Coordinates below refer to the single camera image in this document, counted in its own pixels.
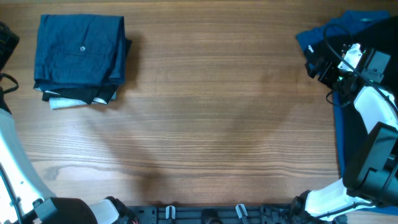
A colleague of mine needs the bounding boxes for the navy blue denim shorts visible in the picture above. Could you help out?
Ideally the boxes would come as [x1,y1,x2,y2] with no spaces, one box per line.
[34,14,127,91]

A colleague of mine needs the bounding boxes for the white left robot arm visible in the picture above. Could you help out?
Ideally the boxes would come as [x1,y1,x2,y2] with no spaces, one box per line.
[1,14,134,223]

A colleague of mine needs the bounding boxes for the blue polo shirt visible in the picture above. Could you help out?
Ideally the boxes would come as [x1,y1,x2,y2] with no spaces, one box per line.
[296,11,397,221]

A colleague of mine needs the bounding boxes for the black mesh shirt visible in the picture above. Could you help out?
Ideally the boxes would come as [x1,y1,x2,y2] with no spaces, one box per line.
[296,15,397,172]

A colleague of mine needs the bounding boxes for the folded light blue garment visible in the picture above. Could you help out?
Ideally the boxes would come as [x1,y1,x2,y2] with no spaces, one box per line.
[49,97,108,110]

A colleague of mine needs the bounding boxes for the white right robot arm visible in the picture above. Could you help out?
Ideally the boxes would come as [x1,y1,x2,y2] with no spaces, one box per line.
[279,42,397,223]

